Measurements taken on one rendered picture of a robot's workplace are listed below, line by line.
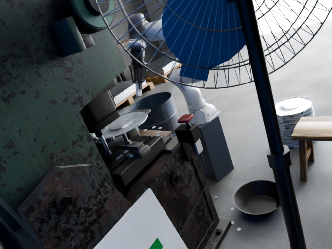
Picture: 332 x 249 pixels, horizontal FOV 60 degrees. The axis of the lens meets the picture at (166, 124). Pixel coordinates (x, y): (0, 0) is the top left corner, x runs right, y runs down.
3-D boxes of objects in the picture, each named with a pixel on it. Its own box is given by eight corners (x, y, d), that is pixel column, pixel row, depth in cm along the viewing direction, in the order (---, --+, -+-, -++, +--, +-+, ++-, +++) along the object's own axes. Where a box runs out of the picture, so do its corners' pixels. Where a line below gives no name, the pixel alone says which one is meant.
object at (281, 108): (262, 114, 215) (262, 113, 215) (281, 97, 230) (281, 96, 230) (301, 117, 193) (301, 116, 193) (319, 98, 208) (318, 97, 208)
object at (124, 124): (158, 113, 143) (158, 111, 143) (112, 144, 128) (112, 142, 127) (127, 110, 165) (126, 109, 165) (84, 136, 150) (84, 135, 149)
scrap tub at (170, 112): (163, 133, 315) (147, 93, 297) (194, 134, 288) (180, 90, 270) (139, 155, 286) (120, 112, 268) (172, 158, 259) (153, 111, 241)
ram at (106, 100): (103, 106, 147) (77, 50, 136) (122, 104, 138) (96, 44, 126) (77, 123, 136) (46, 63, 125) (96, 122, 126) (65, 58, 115)
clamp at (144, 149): (125, 148, 137) (116, 130, 133) (151, 150, 127) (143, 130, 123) (117, 155, 133) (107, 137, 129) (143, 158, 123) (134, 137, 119)
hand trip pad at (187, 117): (188, 127, 140) (183, 113, 137) (198, 127, 136) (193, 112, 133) (181, 134, 135) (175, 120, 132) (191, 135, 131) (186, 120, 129)
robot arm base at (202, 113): (206, 108, 215) (201, 92, 210) (225, 111, 200) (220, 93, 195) (185, 123, 205) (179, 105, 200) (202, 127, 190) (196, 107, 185)
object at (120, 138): (104, 140, 148) (101, 132, 146) (124, 141, 138) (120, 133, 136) (92, 149, 142) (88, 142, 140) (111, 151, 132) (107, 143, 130)
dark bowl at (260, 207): (246, 186, 193) (244, 177, 190) (293, 192, 174) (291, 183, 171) (228, 218, 173) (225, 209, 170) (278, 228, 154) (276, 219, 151)
